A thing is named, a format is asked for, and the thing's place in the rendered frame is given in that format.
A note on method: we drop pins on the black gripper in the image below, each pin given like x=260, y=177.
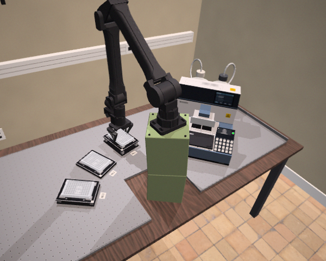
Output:
x=120, y=123

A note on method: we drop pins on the dark grey bottle cap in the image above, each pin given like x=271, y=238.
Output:
x=222, y=78

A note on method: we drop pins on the white microplate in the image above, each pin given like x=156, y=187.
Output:
x=96, y=161
x=83, y=189
x=123, y=138

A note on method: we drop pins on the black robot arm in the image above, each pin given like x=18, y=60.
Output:
x=116, y=16

